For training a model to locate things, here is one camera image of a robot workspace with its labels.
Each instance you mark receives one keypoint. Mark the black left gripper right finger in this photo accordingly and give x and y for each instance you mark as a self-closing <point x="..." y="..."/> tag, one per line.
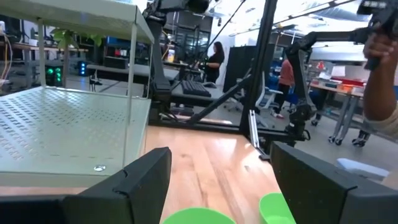
<point x="326" y="202"/>

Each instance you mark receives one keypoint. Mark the table with red items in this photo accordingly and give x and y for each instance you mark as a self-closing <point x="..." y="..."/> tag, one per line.
<point x="342" y="90"/>

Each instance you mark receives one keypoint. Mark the grey desk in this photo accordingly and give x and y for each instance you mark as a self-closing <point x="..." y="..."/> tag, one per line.
<point x="214" y="95"/>

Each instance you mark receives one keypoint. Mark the person's forearm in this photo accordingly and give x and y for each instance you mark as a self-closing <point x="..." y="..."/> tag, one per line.
<point x="377" y="93"/>

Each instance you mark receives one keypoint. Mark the pale green perforated metal shelf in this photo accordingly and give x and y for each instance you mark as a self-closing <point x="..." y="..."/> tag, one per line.
<point x="62" y="124"/>

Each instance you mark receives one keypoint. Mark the black keyboard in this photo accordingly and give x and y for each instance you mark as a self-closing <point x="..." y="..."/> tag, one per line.
<point x="196" y="88"/>

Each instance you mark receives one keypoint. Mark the black partition panel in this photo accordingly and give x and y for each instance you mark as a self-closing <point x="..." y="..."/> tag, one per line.
<point x="239" y="68"/>

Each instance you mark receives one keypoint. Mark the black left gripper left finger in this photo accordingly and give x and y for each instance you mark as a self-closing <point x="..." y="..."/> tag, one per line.
<point x="93" y="208"/>

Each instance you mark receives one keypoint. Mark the silver aluminium bar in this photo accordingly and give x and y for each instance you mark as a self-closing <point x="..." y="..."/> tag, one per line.
<point x="253" y="127"/>

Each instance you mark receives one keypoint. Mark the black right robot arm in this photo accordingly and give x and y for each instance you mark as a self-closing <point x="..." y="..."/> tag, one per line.
<point x="160" y="77"/>

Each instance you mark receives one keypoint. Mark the person's hand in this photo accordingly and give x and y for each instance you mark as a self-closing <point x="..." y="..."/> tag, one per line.
<point x="377" y="49"/>

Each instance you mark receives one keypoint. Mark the white blue office chair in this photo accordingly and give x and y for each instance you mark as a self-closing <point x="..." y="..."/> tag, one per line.
<point x="264" y="96"/>

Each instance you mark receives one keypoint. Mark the person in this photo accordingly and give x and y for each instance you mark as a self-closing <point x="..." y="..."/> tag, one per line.
<point x="286" y="77"/>
<point x="214" y="65"/>

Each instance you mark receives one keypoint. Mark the computer tower green lights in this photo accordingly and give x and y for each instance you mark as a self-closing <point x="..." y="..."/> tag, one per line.
<point x="54" y="74"/>

